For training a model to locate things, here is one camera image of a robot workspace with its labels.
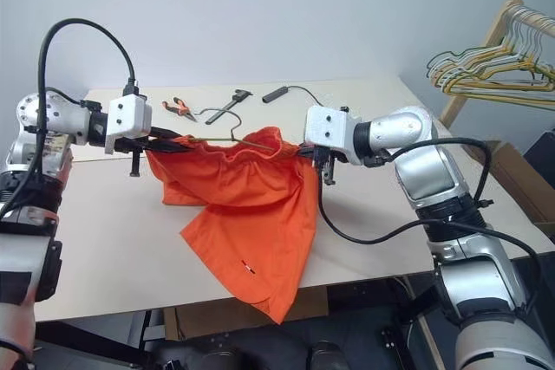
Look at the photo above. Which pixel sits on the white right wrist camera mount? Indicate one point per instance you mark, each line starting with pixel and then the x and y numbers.
pixel 327 127

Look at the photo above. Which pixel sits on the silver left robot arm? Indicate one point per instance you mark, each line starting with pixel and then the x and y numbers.
pixel 26 266

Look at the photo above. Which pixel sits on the black caliper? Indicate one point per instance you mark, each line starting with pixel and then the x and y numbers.
pixel 227 106

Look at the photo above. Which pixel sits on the flat cardboard piece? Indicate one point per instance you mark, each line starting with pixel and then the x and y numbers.
pixel 208 318

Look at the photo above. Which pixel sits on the black box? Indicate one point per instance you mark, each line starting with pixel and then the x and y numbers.
pixel 542 144

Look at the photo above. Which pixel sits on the wooden clothes rack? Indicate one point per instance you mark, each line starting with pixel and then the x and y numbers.
pixel 496 25

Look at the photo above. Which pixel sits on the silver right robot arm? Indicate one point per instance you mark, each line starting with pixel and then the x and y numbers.
pixel 433 179

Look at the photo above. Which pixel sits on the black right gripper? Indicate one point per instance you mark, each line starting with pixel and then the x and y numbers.
pixel 329 157

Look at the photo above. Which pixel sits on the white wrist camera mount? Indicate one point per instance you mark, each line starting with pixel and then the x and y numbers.
pixel 327 127
pixel 128 116

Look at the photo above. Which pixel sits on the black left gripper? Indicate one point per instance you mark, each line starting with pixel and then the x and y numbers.
pixel 134 144

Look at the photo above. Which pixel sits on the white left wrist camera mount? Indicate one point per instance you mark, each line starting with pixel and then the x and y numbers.
pixel 128 116

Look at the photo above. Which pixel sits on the orange shorts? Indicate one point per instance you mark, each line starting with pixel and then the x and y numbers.
pixel 251 214

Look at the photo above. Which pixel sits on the open cardboard box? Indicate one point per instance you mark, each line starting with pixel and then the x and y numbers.
pixel 511 179

